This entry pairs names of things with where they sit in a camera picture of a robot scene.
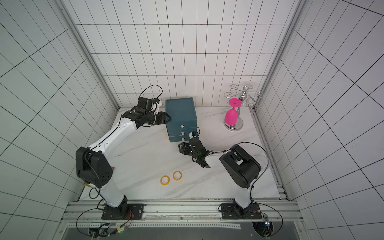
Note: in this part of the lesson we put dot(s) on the teal drawer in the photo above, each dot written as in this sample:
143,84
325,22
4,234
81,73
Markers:
172,125
181,132
179,138

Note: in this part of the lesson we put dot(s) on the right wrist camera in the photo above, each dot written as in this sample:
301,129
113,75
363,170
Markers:
195,134

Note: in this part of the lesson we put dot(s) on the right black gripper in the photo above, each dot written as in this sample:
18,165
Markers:
189,149

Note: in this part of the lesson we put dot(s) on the yellow tape roll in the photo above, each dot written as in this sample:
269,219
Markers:
177,175
165,180

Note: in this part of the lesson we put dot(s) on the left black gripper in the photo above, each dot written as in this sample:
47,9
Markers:
163,118

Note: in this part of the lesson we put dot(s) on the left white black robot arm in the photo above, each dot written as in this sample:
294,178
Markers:
92,164

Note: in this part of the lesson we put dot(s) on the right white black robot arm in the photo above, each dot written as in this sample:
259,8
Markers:
241,167

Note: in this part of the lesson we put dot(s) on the teal bottom drawer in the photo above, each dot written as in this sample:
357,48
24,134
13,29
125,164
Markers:
179,138

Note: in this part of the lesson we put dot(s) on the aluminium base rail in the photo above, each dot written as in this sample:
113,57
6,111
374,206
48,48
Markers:
272,214

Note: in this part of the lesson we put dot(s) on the chrome glass rack stand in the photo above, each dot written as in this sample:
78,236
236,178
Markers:
244,95

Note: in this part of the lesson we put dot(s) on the teal drawer cabinet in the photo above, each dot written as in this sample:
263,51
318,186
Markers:
181,109

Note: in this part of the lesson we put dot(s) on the pink goblet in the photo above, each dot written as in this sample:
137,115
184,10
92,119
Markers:
232,115

